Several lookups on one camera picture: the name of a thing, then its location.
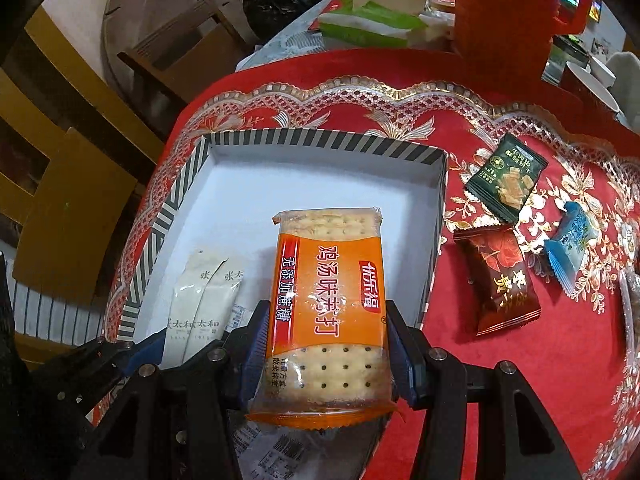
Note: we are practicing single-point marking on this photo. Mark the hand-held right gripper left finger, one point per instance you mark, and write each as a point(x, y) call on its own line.
point(252, 350)

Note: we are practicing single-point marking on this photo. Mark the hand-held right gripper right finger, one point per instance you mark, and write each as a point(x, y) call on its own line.
point(400, 355)

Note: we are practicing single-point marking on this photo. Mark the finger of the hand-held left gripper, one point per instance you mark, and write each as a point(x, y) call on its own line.
point(147, 350)

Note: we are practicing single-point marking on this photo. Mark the white tea sachet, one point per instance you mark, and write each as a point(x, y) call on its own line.
point(192, 290)
point(220, 305)

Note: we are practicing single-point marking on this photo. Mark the orange cracker packet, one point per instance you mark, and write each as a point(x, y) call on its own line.
point(325, 285)

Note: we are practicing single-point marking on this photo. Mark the dark red snack packet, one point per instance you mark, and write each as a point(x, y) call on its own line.
point(500, 275)

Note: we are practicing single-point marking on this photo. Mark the striped cardboard box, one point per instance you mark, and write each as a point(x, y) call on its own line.
point(310, 180)

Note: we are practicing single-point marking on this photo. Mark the dark green snack packet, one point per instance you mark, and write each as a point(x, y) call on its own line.
point(507, 180)

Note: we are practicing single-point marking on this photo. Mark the blue candy packet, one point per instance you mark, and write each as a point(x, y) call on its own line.
point(575, 240)

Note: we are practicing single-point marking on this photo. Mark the white radiator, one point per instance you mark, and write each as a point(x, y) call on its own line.
point(55, 315)

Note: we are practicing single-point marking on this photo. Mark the yellow wooden chair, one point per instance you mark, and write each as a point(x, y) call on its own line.
point(75, 210)

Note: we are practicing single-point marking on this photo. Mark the dark wooden chair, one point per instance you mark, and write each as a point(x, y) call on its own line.
point(200, 60)

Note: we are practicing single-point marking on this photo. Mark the red cup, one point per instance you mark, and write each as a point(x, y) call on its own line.
point(575, 87)

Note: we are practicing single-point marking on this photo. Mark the white bowl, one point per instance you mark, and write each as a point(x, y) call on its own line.
point(607, 97)

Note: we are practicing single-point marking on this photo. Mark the green tissue packet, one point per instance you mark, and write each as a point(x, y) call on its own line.
point(370, 25)

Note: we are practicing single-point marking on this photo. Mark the black plastic bag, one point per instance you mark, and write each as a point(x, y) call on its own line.
point(285, 0)

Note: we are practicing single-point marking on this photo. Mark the orange ribbed thermos jug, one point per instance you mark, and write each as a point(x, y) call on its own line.
point(500, 5)

